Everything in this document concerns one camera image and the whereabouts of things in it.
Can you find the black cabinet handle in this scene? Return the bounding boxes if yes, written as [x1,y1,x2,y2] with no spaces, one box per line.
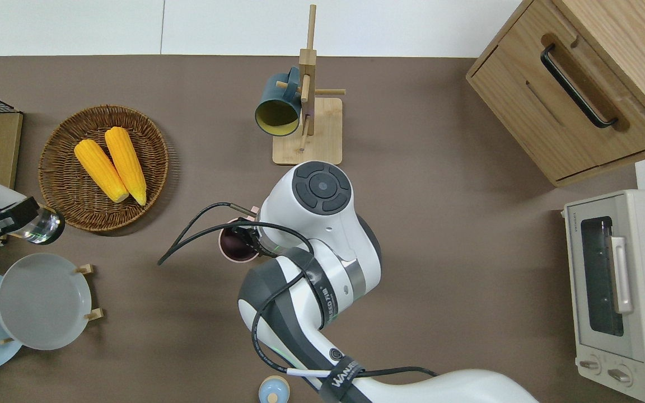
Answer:
[540,44,619,129]

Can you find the wooden cabinet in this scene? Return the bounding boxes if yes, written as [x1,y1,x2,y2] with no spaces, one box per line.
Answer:
[466,0,645,188]

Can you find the wooden plate rack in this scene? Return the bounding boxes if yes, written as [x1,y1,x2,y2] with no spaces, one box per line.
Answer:
[0,263,104,345]

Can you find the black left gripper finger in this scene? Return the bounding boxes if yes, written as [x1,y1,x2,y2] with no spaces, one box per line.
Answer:
[0,197,40,233]

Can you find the yellow corn cob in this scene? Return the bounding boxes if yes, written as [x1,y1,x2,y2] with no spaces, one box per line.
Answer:
[104,126,147,206]
[74,139,130,203]

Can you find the wooden mug tree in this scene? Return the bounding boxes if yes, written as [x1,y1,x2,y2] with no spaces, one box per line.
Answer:
[272,4,347,166]

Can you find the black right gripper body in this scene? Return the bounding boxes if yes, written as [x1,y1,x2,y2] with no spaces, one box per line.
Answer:
[237,223,261,257]

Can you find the dark blue mug yellow inside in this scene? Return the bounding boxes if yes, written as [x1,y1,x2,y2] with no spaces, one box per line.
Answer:
[254,66,304,137]

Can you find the brown wicker basket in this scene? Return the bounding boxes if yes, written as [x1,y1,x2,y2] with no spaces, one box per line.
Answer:
[38,105,170,233]

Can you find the grey plate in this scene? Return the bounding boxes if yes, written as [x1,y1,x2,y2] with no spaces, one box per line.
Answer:
[0,253,92,351]

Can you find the brown table mat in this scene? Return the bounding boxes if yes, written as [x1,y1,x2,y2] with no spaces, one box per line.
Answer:
[0,55,639,403]

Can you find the pink mug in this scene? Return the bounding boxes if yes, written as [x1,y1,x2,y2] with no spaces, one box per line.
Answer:
[219,206,263,264]

